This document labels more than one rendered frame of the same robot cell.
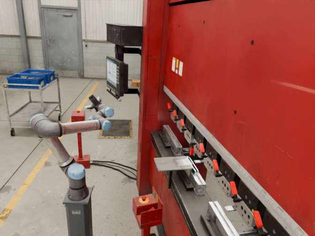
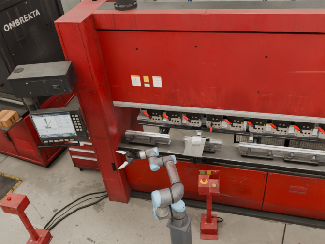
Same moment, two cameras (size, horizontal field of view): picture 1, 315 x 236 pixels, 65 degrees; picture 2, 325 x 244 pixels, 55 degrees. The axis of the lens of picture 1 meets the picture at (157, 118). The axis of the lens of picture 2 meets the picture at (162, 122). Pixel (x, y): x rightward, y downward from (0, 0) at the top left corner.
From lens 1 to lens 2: 234 cm
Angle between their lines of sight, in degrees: 51
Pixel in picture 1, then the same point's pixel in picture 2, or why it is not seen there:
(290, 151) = (307, 95)
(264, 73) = (281, 69)
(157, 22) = (95, 52)
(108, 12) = not seen: outside the picture
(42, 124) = (178, 191)
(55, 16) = not seen: outside the picture
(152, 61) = (102, 88)
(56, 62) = not seen: outside the picture
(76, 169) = (179, 204)
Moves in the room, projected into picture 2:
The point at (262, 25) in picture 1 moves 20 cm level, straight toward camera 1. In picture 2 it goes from (273, 48) to (297, 56)
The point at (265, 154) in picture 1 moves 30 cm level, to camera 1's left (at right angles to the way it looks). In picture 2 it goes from (290, 101) to (282, 122)
